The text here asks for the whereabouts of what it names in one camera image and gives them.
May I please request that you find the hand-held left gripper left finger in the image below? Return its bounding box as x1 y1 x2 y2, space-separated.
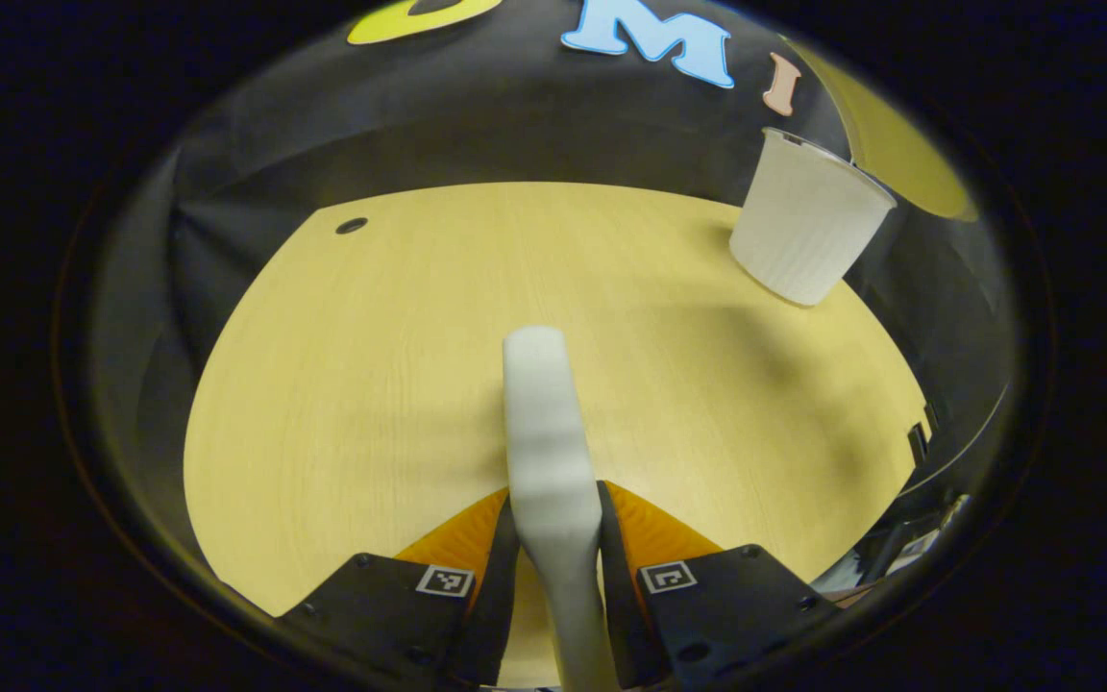
280 487 523 688

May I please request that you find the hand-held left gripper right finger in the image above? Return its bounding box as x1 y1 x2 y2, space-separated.
595 481 843 691

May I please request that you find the small grey broom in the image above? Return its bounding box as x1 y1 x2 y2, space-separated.
501 326 624 692

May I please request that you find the white plastic garbage bin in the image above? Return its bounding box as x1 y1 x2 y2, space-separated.
728 127 898 309

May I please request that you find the black backdrop cloth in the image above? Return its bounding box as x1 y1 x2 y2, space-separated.
92 0 1011 578

